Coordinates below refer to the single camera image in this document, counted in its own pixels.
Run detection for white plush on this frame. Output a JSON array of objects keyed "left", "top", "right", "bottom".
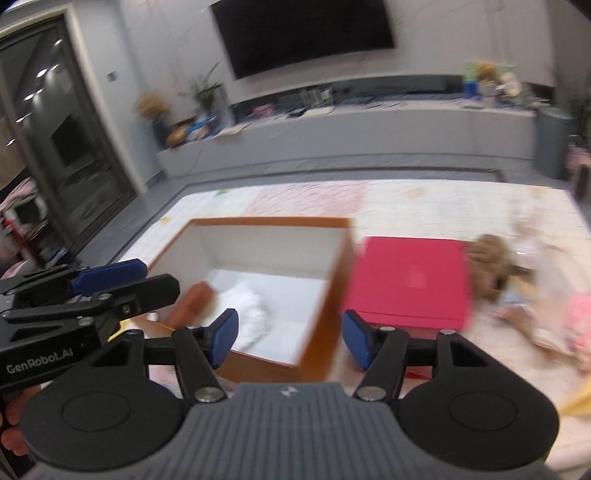
[{"left": 211, "top": 281, "right": 272, "bottom": 352}]

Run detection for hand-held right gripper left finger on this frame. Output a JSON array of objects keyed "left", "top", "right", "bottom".
[{"left": 90, "top": 308, "right": 240, "bottom": 405}]

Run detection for wooden box with white inside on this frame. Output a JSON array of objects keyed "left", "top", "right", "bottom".
[{"left": 148, "top": 216, "right": 357, "bottom": 385}]

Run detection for pink plush toy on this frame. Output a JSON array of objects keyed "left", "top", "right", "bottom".
[{"left": 560, "top": 295, "right": 591, "bottom": 371}]

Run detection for doll in pale dress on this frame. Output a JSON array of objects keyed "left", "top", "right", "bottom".
[{"left": 493, "top": 285, "right": 574, "bottom": 357}]

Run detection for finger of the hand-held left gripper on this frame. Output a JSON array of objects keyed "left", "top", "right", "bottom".
[
  {"left": 0, "top": 258, "right": 148, "bottom": 303},
  {"left": 2, "top": 273, "right": 181, "bottom": 334}
]

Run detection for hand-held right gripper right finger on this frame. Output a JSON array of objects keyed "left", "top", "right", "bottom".
[{"left": 341, "top": 309, "right": 499, "bottom": 402}]

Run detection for pile of toys on cabinet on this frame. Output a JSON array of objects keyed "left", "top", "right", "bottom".
[{"left": 462, "top": 59, "right": 537, "bottom": 100}]

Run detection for green potted plant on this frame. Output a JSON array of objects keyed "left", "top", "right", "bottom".
[{"left": 181, "top": 61, "right": 228, "bottom": 117}]

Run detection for black wall television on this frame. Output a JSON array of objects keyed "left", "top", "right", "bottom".
[{"left": 210, "top": 0, "right": 398, "bottom": 82}]

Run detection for reddish brown plush toy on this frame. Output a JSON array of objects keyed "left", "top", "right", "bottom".
[{"left": 165, "top": 281, "right": 221, "bottom": 331}]

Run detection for white lace blanket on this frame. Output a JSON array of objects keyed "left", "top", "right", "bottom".
[{"left": 83, "top": 179, "right": 591, "bottom": 462}]

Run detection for pink flat box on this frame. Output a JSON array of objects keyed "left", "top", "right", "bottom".
[{"left": 341, "top": 236, "right": 474, "bottom": 373}]

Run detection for blue and yellow toy pile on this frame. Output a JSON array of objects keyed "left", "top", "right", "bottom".
[{"left": 165, "top": 113, "right": 223, "bottom": 149}]

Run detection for glass sliding door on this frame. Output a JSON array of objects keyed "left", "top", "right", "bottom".
[{"left": 0, "top": 13, "right": 140, "bottom": 261}]

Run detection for grey trash bin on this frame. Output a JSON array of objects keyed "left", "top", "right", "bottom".
[{"left": 534, "top": 107, "right": 576, "bottom": 182}]

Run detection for yellow paper sheet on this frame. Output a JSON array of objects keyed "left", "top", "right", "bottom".
[{"left": 555, "top": 382, "right": 591, "bottom": 419}]

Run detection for person's left hand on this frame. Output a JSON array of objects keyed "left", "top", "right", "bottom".
[{"left": 0, "top": 385, "right": 43, "bottom": 463}]

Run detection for brown plush dog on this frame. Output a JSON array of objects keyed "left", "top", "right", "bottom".
[{"left": 466, "top": 233, "right": 537, "bottom": 304}]

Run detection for grey television cabinet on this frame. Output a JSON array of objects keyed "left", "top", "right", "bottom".
[{"left": 154, "top": 74, "right": 556, "bottom": 180}]

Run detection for yellow flowers in dark vase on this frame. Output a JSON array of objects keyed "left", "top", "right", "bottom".
[{"left": 133, "top": 91, "right": 172, "bottom": 149}]

